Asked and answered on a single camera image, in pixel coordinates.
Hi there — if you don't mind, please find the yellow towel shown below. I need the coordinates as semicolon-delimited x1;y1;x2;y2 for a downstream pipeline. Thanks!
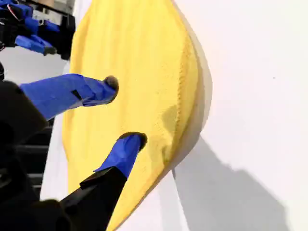
62;0;214;231

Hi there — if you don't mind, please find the grey metal bracket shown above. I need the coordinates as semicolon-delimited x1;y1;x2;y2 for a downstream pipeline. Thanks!
31;0;74;19

